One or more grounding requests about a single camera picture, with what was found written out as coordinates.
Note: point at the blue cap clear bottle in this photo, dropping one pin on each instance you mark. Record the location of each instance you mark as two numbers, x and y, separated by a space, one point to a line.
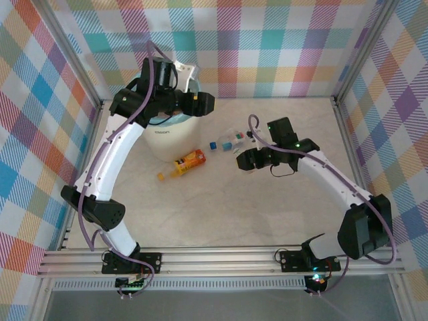
227 146

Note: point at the white round waste bin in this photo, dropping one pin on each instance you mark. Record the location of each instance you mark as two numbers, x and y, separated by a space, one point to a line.
174 140

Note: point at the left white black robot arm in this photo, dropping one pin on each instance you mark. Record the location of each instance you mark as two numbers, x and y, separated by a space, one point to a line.
110 157

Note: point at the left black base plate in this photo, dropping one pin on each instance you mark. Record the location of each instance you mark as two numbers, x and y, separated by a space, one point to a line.
155 259

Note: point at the orange juice plastic bottle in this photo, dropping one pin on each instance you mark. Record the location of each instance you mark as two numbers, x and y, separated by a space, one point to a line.
189 162

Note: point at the right controller board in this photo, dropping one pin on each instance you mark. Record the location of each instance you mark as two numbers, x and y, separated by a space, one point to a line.
316 280

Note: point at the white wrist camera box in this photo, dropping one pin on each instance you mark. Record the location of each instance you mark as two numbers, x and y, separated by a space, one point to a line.
250 134
185 75

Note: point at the right aluminium frame post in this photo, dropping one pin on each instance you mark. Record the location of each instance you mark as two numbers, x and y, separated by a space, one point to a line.
364 50

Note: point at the left controller board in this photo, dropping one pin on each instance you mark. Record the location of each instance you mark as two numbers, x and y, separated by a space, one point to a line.
132 285

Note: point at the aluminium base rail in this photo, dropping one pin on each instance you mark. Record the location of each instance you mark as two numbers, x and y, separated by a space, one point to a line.
217 262

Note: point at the turquoise plastic bin liner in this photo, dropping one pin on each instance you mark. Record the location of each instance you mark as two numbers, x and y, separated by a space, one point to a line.
184 119

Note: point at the aluminium frame post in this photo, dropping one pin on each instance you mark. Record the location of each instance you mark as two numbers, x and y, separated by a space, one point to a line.
69 50
364 50

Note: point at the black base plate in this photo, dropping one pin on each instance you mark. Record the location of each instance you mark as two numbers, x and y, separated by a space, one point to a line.
291 261
155 259

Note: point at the controller board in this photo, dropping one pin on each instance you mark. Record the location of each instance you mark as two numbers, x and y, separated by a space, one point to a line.
132 285
316 280

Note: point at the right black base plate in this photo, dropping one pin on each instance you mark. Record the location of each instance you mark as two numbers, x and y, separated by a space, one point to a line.
291 261

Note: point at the aluminium side rail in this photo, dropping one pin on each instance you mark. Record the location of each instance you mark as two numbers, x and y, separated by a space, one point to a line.
91 133
352 150

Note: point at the right aluminium side rail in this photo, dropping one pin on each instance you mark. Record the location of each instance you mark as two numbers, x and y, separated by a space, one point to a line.
352 150

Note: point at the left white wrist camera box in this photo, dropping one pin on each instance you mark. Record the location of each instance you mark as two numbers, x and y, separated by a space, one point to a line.
185 75

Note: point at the left aluminium frame post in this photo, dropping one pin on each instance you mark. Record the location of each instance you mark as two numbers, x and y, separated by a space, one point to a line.
69 50

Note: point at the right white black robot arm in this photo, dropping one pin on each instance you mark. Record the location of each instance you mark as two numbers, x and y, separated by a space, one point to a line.
327 177

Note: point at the left aluminium side rail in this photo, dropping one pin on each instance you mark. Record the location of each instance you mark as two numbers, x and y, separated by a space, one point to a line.
91 133

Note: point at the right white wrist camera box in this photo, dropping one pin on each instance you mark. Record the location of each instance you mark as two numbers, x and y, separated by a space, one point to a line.
250 134

